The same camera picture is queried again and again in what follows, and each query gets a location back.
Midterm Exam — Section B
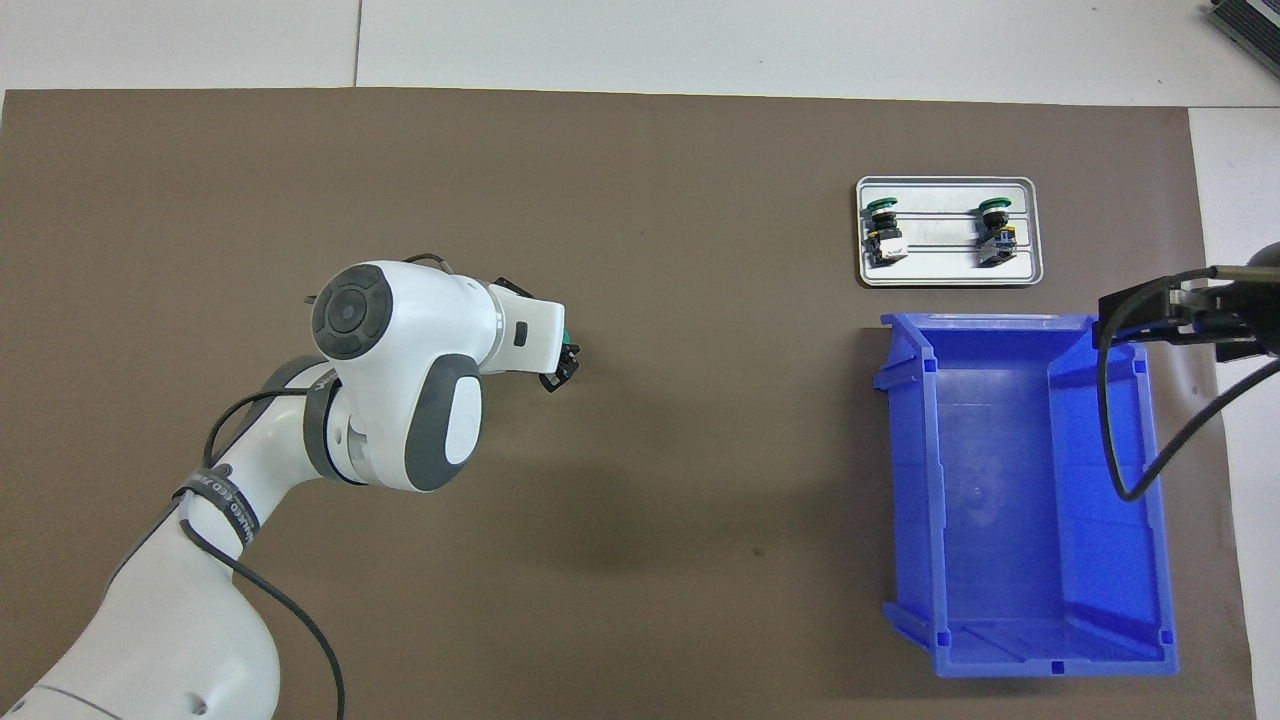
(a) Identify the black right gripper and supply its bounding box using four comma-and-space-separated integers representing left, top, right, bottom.
1096, 239, 1280, 364

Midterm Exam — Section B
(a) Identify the brown table mat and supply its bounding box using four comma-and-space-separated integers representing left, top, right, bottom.
0, 87, 1257, 720

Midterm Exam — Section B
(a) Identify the grey metal tray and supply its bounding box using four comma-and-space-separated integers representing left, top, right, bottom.
855, 176, 1045, 290

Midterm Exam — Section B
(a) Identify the dark grey ribbed device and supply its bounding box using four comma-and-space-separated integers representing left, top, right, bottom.
1204, 0, 1280, 53

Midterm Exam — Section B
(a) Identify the blue plastic storage bin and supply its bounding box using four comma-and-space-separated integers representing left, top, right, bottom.
872, 312, 1180, 680

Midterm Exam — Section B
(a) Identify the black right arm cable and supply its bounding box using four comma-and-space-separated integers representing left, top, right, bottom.
1094, 263, 1280, 504

